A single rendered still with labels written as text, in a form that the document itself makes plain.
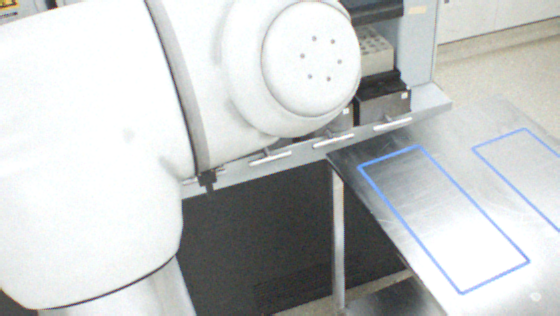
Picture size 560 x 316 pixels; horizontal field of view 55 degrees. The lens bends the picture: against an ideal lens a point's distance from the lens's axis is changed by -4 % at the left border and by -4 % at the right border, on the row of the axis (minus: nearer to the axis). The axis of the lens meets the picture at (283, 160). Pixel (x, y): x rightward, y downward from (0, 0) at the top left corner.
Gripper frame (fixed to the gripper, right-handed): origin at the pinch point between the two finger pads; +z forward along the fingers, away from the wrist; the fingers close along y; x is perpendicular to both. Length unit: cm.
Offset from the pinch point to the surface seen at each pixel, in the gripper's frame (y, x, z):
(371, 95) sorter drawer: -42.2, -12.1, -1.2
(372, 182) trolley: -29.4, 15.0, -1.8
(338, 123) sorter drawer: -33.5, -11.6, 3.8
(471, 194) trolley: -45, 25, -2
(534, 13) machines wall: -198, -131, 65
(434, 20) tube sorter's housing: -63, -20, -12
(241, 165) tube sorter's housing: -9.2, -11.8, 8.2
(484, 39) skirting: -167, -131, 74
